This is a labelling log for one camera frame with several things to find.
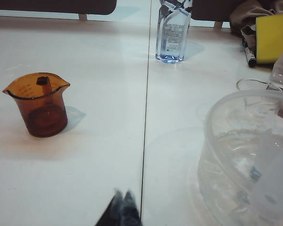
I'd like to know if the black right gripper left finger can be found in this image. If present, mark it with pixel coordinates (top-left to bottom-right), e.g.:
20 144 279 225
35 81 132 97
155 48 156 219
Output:
95 188 123 226

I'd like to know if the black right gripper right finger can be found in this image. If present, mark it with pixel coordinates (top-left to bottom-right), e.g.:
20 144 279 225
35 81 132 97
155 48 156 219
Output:
120 188 142 226

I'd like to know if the small amber measuring cup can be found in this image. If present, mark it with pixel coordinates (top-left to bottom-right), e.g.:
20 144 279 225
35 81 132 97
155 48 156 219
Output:
2 72 71 138

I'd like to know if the translucent white plastic cup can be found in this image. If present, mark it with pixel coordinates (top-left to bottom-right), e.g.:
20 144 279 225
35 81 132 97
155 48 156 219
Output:
250 128 283 226

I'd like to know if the clear plastic water bottle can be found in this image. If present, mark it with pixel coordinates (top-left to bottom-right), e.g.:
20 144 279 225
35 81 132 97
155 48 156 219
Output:
155 0 193 64

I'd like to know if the clear plastic basin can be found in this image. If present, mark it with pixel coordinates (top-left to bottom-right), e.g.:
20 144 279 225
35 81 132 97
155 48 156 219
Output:
197 89 283 226

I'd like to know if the black marker pen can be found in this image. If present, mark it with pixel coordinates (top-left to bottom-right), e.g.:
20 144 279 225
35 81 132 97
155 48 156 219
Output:
241 39 258 68

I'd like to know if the wide brown desk partition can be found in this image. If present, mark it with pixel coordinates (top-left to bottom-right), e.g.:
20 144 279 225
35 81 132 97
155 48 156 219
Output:
0 0 117 16

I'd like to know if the yellow sponge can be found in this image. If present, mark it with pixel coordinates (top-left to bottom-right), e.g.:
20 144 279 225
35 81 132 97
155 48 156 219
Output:
255 12 283 65

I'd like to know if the thin white cable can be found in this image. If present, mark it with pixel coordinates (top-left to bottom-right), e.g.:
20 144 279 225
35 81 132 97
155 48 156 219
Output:
236 78 283 92

